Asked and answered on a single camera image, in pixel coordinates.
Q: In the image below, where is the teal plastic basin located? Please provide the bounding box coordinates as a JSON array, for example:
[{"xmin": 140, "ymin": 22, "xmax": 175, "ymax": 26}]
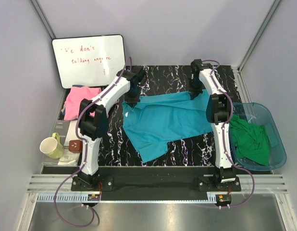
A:
[{"xmin": 229, "ymin": 103, "xmax": 286, "ymax": 171}]

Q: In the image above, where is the pink folded t shirt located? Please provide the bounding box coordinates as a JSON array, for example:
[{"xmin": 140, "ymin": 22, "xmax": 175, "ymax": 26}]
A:
[{"xmin": 64, "ymin": 86, "xmax": 102, "ymax": 121}]

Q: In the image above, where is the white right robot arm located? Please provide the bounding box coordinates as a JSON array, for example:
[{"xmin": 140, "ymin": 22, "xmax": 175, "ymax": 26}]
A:
[{"xmin": 188, "ymin": 59, "xmax": 236, "ymax": 191}]

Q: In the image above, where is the aluminium frame rail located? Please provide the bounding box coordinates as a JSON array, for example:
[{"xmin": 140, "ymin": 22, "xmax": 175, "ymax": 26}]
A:
[{"xmin": 27, "ymin": 174, "xmax": 287, "ymax": 194}]

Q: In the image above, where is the white dry erase board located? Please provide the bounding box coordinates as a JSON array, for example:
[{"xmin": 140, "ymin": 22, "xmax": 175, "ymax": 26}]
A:
[{"xmin": 52, "ymin": 34, "xmax": 125, "ymax": 89}]

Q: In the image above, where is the black white manual booklet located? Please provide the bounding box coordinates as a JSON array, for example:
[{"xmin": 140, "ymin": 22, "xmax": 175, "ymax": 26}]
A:
[{"xmin": 43, "ymin": 120, "xmax": 80, "ymax": 167}]

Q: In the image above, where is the teal t shirt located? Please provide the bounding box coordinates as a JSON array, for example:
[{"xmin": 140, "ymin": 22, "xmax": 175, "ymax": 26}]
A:
[{"xmin": 122, "ymin": 90, "xmax": 212, "ymax": 163}]

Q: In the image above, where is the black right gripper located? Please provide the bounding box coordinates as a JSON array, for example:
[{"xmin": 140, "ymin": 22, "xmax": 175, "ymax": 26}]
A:
[{"xmin": 188, "ymin": 77, "xmax": 202, "ymax": 101}]

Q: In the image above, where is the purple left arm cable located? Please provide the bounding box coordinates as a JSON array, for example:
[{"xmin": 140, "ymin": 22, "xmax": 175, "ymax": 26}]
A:
[{"xmin": 53, "ymin": 56, "xmax": 134, "ymax": 229}]

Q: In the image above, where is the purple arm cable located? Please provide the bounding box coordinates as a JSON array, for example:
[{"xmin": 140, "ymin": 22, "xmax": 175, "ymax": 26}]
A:
[
  {"xmin": 194, "ymin": 59, "xmax": 256, "ymax": 210},
  {"xmin": 53, "ymin": 56, "xmax": 134, "ymax": 229}
]

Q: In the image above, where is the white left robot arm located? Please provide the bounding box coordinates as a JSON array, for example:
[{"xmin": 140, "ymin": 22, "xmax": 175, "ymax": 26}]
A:
[{"xmin": 76, "ymin": 66, "xmax": 146, "ymax": 191}]

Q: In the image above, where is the brown cube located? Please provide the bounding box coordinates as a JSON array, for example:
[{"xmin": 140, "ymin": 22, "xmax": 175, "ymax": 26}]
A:
[{"xmin": 68, "ymin": 140, "xmax": 83, "ymax": 154}]

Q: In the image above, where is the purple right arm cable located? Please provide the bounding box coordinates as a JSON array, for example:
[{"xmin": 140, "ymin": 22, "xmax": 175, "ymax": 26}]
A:
[{"xmin": 194, "ymin": 59, "xmax": 256, "ymax": 210}]

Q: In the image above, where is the green t shirt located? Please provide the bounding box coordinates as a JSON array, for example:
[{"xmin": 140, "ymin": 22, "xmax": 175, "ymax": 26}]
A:
[{"xmin": 230, "ymin": 115, "xmax": 270, "ymax": 166}]

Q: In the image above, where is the yellow green mug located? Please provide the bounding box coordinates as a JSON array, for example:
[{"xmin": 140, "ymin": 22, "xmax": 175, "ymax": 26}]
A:
[{"xmin": 39, "ymin": 132, "xmax": 64, "ymax": 159}]

